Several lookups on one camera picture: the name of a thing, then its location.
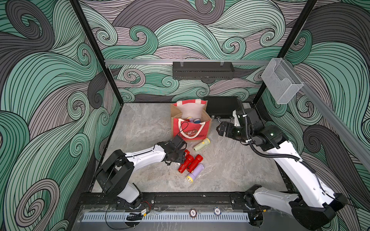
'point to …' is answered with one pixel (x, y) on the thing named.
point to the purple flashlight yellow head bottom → (191, 176)
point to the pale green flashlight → (203, 144)
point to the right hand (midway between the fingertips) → (222, 131)
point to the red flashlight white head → (186, 152)
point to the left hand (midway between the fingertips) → (180, 156)
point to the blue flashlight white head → (197, 121)
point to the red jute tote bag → (191, 132)
